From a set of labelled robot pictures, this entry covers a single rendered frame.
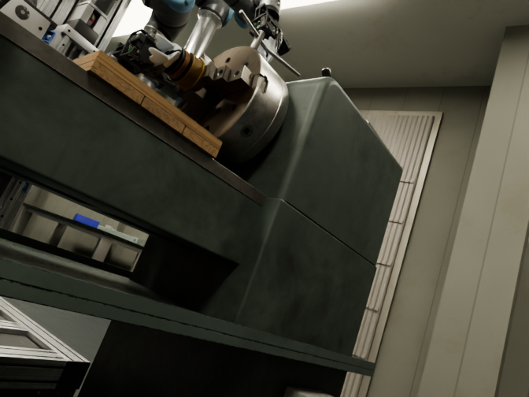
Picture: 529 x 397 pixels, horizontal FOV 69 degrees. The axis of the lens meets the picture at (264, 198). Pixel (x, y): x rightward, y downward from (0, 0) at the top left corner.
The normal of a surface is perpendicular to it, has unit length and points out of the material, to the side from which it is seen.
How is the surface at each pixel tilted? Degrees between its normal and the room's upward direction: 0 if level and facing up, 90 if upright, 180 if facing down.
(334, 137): 90
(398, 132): 90
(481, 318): 90
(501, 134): 90
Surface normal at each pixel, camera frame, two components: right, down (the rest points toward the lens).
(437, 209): -0.49, -0.39
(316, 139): 0.73, 0.10
